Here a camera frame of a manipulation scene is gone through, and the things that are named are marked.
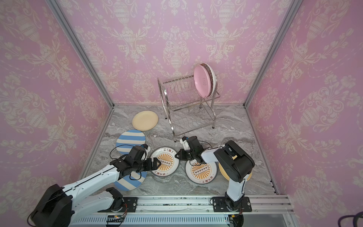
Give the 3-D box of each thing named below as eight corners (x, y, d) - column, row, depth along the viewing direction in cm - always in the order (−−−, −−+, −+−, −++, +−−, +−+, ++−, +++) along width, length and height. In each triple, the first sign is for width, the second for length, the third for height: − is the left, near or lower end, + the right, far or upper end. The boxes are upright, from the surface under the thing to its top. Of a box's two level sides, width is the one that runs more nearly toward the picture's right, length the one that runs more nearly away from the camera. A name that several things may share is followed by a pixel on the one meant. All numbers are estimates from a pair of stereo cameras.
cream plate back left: (130, 131, 106) (129, 129, 105) (135, 112, 118) (135, 110, 117) (156, 131, 107) (156, 129, 105) (159, 112, 118) (159, 110, 117)
